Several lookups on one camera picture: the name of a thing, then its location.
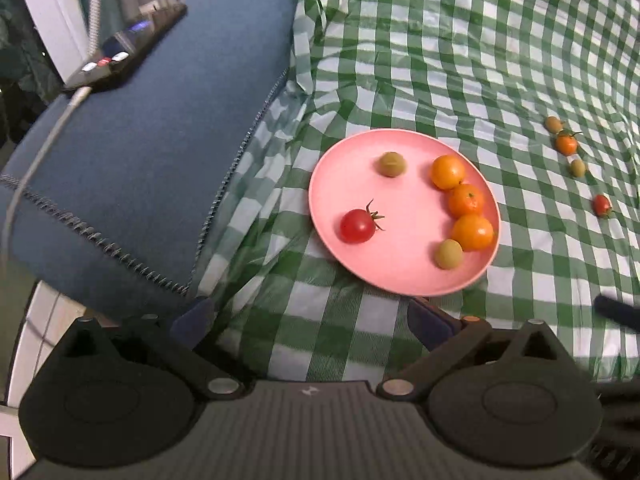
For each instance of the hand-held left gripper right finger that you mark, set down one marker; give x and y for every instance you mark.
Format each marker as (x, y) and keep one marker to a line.
(429, 326)

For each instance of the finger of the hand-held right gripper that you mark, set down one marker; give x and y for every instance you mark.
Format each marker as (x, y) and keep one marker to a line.
(620, 312)

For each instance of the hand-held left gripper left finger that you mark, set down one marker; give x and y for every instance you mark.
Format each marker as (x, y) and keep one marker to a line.
(192, 319)

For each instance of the pink plate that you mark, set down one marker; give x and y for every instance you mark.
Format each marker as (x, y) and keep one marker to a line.
(400, 250)

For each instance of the small orange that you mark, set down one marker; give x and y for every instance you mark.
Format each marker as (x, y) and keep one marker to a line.
(473, 232)
(466, 200)
(448, 171)

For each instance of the cherry tomato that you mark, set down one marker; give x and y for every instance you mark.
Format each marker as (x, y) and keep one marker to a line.
(357, 226)
(602, 205)

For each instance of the blue cushion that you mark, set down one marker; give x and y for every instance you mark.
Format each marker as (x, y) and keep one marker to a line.
(150, 160)

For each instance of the tangerine with green leaves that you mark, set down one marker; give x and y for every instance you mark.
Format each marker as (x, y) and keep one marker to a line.
(566, 144)

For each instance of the green checkered cloth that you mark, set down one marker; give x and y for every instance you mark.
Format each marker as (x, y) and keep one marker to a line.
(425, 60)

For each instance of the dark glass door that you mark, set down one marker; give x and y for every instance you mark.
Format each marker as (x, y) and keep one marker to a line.
(20, 35)

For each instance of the white door frame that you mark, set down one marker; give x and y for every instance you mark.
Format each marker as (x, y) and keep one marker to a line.
(55, 10)

